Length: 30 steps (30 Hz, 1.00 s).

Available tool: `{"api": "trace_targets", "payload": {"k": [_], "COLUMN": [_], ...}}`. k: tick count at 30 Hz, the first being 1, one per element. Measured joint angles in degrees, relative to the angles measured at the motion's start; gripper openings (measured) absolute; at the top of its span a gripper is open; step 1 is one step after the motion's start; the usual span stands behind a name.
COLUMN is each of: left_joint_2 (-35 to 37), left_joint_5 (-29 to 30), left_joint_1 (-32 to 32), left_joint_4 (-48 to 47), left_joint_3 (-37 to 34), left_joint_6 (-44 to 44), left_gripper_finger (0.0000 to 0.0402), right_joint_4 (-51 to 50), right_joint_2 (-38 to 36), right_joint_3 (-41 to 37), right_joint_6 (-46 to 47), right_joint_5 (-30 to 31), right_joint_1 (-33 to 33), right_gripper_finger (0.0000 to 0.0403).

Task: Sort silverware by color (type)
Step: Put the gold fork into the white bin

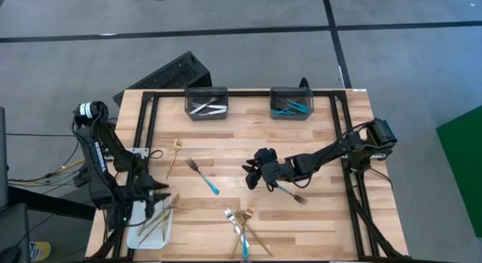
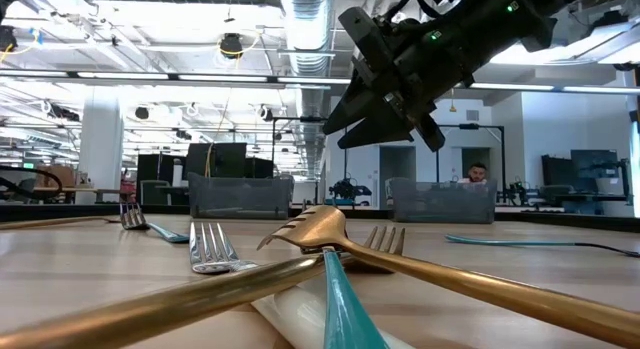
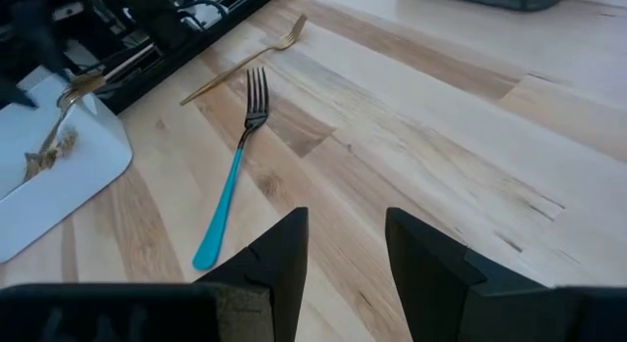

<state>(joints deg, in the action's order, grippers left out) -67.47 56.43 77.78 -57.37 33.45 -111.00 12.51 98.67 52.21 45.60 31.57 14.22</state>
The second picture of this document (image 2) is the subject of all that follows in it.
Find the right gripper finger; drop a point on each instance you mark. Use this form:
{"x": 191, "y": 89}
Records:
{"x": 385, "y": 134}
{"x": 360, "y": 111}

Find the gold fork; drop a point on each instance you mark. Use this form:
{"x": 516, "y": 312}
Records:
{"x": 50, "y": 222}
{"x": 500, "y": 294}
{"x": 150, "y": 309}

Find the black background robot arm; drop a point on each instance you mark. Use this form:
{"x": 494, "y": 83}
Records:
{"x": 347, "y": 189}

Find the yellow hanging pendant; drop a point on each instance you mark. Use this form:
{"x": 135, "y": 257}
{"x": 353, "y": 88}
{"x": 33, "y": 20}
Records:
{"x": 452, "y": 108}

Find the grey plastic bin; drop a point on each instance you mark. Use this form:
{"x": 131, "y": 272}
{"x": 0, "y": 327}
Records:
{"x": 440, "y": 201}
{"x": 240, "y": 196}

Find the person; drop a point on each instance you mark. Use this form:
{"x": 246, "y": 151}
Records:
{"x": 477, "y": 171}

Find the black bar with lights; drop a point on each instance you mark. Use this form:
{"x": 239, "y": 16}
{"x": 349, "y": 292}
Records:
{"x": 225, "y": 79}

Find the black monitors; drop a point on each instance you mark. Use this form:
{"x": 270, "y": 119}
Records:
{"x": 225, "y": 159}

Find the desk with black monitors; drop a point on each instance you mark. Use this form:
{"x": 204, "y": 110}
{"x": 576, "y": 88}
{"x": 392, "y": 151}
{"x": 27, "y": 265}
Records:
{"x": 595, "y": 164}

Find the black cabinet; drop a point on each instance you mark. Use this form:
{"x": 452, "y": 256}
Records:
{"x": 155, "y": 166}

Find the grey office chair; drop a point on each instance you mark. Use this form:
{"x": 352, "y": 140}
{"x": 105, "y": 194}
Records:
{"x": 155, "y": 194}

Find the red object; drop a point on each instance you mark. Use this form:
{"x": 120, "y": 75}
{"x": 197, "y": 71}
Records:
{"x": 128, "y": 189}

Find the white column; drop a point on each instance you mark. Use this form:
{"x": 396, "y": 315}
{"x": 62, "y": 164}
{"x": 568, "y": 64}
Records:
{"x": 100, "y": 164}

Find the cardboard box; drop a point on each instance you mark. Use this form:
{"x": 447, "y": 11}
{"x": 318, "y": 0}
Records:
{"x": 57, "y": 176}

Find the green exit sign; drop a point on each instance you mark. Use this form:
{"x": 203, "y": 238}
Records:
{"x": 28, "y": 165}

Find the black ceiling device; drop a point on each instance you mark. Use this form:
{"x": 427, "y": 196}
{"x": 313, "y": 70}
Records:
{"x": 6, "y": 39}

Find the black stand frame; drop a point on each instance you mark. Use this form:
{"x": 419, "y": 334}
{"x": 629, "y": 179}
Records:
{"x": 300, "y": 119}
{"x": 472, "y": 126}

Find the silver ventilation duct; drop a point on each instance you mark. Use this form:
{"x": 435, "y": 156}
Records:
{"x": 305, "y": 19}

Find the black overhead camera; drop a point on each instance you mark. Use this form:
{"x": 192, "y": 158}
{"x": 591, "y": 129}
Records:
{"x": 231, "y": 45}

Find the black aluminium table frame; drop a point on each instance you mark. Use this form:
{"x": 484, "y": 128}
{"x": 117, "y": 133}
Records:
{"x": 150, "y": 209}

